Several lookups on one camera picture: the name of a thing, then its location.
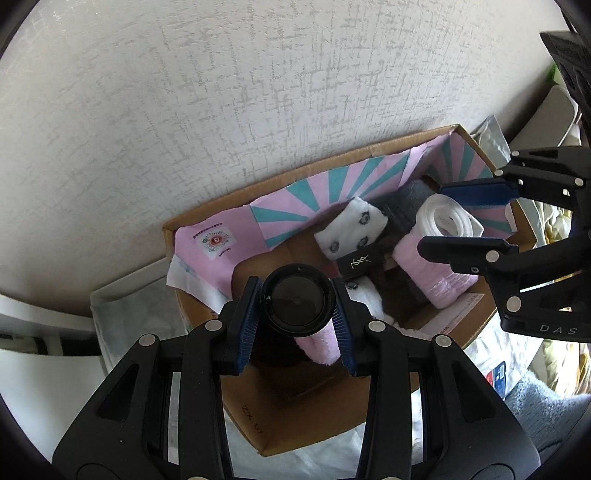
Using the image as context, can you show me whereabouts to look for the white sock with grey print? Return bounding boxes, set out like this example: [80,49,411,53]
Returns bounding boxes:
[344,277,395,326]

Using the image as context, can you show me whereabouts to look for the dark brown cloth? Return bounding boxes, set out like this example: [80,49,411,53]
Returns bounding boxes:
[369,258,430,315]

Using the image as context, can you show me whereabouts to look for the small dark cosmetic box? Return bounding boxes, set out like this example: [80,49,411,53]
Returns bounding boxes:
[336,247,386,281]

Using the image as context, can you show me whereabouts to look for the black round jar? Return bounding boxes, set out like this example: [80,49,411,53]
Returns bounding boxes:
[252,264,334,370]

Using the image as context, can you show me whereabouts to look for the pink and white sock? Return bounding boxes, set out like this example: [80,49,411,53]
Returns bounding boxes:
[392,194,485,309]

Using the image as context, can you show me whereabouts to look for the light blue fleece blanket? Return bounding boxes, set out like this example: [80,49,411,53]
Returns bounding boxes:
[503,369,587,457]

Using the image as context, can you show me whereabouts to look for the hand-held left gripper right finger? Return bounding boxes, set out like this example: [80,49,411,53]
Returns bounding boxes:
[330,279,541,480]

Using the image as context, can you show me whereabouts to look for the white plastic bag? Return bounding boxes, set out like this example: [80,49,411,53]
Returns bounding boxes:
[462,323,546,400]

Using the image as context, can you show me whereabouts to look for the pink fuzzy sock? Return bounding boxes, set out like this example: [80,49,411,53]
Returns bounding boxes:
[294,323,345,365]

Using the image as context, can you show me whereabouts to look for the silver plastic packet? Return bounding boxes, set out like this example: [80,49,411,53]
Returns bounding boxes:
[471,115,513,169]

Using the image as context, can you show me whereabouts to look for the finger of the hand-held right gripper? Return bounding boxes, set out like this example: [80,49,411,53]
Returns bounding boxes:
[418,226,591,322]
[438,147,591,208]

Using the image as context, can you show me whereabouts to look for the grey knitted sock bundle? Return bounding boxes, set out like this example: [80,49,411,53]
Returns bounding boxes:
[369,179,444,232]

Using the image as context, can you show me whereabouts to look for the white container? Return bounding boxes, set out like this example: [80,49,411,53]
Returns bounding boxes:
[536,85,583,149]

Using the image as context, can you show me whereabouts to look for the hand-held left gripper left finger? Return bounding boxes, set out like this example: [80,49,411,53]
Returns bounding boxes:
[53,276,259,480]

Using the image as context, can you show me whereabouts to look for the dark side table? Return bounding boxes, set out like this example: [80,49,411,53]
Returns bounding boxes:
[505,78,555,155]

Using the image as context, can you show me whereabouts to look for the cardboard box with pink lining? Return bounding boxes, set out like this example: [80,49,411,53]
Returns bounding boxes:
[161,124,539,457]

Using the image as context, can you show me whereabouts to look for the white sock with black prints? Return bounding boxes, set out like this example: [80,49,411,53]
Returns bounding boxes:
[314,196,389,261]

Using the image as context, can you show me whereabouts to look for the white furniture panel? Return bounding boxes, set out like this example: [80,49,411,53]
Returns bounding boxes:
[0,291,100,356]

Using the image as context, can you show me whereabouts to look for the yellow floral blanket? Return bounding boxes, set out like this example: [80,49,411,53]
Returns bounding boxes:
[531,203,591,398]

